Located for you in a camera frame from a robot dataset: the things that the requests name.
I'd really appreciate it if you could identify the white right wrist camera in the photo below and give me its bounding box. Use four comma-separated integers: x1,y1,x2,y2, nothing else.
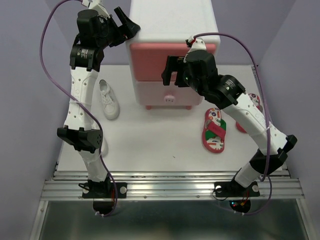
185,36,207,54

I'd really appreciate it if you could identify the white sneaker far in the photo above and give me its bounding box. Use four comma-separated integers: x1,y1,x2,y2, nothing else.
99,79,120,121

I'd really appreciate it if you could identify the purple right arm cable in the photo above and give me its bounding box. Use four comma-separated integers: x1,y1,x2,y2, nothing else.
189,32,273,217

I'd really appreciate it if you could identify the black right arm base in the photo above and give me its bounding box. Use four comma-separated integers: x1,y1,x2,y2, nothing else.
214,180,261,199

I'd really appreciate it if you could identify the white sneaker near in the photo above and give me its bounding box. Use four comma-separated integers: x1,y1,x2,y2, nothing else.
99,137,109,158

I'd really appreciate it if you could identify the white shoe cabinet frame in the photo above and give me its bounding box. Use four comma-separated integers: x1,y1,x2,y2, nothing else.
126,0,218,110

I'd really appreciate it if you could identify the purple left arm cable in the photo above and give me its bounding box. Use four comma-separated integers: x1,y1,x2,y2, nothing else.
39,0,120,218

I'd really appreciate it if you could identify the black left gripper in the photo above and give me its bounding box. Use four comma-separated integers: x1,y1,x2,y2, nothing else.
96,7,141,49

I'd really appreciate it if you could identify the red patterned sandal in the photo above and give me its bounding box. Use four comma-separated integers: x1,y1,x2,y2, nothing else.
235,93,263,134
201,107,227,154

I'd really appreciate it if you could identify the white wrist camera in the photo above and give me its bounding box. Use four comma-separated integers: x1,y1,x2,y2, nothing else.
81,0,110,19
185,36,207,54

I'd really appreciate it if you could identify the white sneaker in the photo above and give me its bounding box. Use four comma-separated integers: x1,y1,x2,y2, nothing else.
99,137,109,158
99,79,120,121

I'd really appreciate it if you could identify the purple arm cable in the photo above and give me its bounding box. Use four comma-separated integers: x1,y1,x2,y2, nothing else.
39,0,120,218
189,32,273,217

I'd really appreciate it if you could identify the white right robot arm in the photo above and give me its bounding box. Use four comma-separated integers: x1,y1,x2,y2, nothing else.
161,50,298,195

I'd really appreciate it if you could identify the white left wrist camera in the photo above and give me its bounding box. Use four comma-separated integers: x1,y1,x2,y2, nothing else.
81,0,110,19

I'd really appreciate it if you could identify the aluminium mounting rail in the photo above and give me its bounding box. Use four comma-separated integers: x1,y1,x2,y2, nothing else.
40,170,305,201

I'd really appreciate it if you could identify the light pink lower drawer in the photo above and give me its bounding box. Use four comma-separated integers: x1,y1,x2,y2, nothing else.
134,81,203,107

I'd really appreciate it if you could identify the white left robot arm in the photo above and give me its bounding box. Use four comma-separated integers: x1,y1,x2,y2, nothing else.
57,7,141,197

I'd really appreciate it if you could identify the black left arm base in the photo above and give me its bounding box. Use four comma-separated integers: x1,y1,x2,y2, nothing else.
78,178,127,199

